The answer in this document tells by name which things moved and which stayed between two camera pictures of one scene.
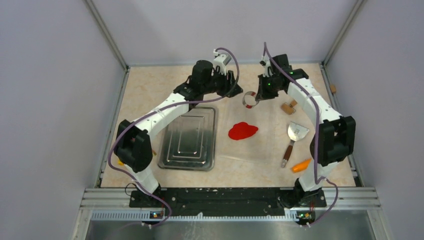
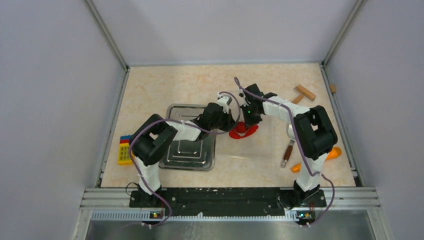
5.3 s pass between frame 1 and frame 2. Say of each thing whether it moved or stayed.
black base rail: stayed
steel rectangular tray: stayed
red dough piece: stayed
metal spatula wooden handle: stayed
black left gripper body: moved
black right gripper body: moved
